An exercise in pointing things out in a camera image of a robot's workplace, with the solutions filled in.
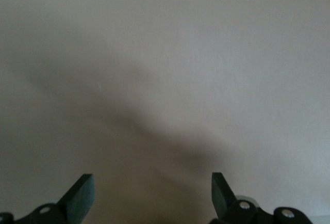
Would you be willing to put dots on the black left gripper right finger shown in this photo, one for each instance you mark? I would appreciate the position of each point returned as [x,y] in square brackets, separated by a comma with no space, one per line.
[227,202]

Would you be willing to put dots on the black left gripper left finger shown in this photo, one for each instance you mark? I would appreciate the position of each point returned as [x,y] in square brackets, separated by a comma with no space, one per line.
[77,199]

